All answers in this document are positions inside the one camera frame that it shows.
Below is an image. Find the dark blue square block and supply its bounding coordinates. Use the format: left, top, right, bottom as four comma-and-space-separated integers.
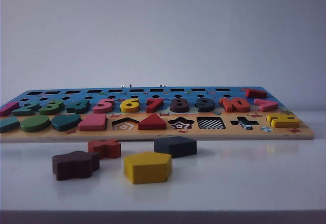
154, 136, 198, 158

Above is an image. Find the red number seven piece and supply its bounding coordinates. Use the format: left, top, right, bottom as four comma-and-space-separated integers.
146, 97, 164, 114

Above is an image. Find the brown number eight piece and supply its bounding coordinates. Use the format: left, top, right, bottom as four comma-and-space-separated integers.
170, 97, 191, 113

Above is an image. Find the red triangle block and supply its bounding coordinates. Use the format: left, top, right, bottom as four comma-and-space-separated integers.
137, 113, 168, 130

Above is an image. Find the yellow number six piece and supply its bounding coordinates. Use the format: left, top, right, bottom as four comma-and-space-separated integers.
120, 97, 140, 114

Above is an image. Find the dark blue number nine piece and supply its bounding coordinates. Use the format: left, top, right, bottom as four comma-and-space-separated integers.
195, 97, 216, 113

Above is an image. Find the pink number five piece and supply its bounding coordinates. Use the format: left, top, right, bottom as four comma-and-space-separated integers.
93, 98, 116, 114

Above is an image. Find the orange number ten piece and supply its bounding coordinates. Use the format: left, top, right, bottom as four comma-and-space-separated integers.
219, 97, 251, 113

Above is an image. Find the yellow pentagon block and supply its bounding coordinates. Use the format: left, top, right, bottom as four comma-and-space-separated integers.
123, 151, 173, 185

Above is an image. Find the colourful wooden puzzle board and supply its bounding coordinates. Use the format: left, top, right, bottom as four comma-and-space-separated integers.
0, 86, 315, 143

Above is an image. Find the orange cross block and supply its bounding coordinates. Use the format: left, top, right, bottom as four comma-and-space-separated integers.
88, 138, 122, 160

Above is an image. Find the pink trapezoid block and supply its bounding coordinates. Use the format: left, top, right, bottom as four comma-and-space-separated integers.
77, 113, 107, 131

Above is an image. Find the teal number four piece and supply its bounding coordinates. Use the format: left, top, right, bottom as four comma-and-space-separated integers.
66, 98, 90, 115

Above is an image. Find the red math symbol piece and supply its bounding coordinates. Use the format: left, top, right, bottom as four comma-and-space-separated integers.
244, 88, 267, 99

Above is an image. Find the teal heart block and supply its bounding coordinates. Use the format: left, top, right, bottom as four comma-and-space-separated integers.
51, 114, 82, 132

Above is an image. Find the pink math symbol piece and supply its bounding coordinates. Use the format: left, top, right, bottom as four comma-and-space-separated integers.
254, 98, 278, 112

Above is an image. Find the brown star block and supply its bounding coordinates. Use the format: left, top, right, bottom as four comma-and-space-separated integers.
52, 150, 100, 181

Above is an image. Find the green number three piece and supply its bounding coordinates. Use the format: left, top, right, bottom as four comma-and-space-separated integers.
38, 99, 64, 116

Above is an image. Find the yellow math symbol piece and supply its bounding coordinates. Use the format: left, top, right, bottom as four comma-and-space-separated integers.
266, 113, 301, 128

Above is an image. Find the green oval block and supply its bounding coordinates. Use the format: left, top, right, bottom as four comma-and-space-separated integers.
19, 114, 51, 133

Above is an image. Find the teal number two piece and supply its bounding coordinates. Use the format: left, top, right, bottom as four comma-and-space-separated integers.
12, 99, 41, 117

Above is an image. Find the pink number one piece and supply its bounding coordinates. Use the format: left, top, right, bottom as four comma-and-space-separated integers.
0, 101, 20, 117

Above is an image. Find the teal rectangle block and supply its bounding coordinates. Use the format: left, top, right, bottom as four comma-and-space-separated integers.
0, 116, 20, 133

